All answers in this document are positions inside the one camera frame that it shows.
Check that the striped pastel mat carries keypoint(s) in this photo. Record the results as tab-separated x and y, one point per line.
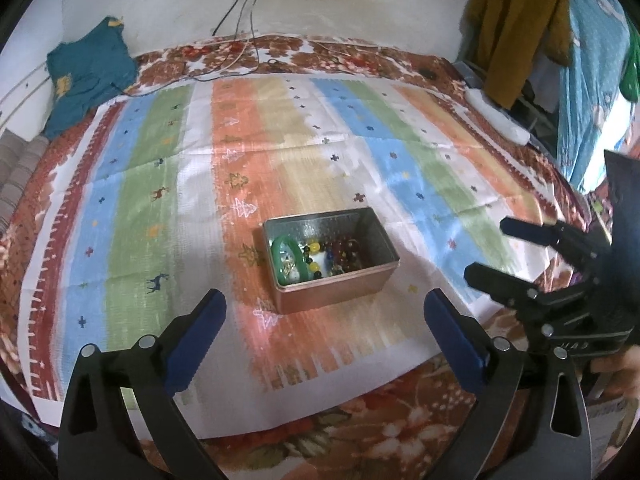
150	210

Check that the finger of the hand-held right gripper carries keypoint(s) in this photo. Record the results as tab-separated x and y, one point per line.
530	232
500	284

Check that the grey striped folded cloth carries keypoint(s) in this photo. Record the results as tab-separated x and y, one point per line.
17	175

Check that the teal garment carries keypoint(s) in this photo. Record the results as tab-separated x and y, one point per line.
85	75

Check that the metal tin box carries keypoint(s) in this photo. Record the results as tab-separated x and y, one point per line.
340	290

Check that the green jade bangle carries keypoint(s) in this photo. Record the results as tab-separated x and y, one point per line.
276	250

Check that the mustard hanging garment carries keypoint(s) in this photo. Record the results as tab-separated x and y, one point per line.
515	35

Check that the white elongated object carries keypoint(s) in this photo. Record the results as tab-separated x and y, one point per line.
500	115

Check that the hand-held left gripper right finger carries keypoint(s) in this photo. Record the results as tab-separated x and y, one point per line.
452	340

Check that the light blue printed cloth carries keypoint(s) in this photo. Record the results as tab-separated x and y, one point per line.
595	85

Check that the small black round object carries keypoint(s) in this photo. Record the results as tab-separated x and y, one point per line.
427	74

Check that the person's right hand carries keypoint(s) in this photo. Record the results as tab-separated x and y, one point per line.
620	367

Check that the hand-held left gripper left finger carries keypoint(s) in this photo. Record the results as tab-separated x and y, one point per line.
197	340

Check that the white printed paper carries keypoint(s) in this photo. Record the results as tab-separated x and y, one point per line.
610	430

